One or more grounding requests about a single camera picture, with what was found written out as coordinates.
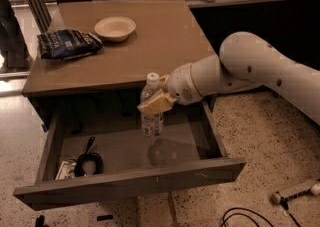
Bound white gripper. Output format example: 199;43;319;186
137;63;203;115

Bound clear plastic water bottle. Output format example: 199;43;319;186
140;73;163;137

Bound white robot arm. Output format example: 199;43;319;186
138;32;320;124

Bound open grey top drawer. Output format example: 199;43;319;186
14;101;245;210

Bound white box in drawer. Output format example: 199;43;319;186
55;161;76;180

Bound white ceramic bowl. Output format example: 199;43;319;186
94;17;136;42

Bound blue snack bag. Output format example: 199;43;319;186
37;29;103;60

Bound small black floor object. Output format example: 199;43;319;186
97;214;114;221

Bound person's dark legs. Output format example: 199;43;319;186
0;0;33;74

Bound white power strip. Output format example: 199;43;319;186
271;179;320;205

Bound black floor cable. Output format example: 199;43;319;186
219;200;303;227

